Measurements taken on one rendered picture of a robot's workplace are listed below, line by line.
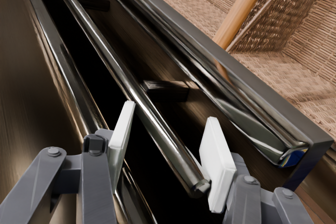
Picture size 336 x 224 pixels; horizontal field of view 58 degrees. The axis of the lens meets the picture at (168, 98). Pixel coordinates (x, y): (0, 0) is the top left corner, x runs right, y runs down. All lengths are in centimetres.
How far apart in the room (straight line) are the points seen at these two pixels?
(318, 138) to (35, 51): 33
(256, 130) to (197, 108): 8
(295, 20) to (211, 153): 99
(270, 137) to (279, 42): 99
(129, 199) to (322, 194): 43
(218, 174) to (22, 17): 40
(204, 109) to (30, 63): 22
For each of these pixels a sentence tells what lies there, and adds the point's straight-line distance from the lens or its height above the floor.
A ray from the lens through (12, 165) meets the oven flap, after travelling 27.
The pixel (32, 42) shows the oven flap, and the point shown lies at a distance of 43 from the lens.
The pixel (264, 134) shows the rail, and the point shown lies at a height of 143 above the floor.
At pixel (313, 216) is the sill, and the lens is 48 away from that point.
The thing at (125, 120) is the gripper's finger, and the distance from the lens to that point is 19.
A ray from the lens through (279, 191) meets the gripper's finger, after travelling 17.
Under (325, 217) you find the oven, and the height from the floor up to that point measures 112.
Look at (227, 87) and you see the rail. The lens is 20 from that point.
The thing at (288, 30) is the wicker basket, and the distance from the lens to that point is 115.
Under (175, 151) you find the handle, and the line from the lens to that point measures 19.
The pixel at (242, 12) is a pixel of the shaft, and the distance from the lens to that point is 53.
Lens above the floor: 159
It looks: 40 degrees down
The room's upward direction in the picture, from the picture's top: 79 degrees counter-clockwise
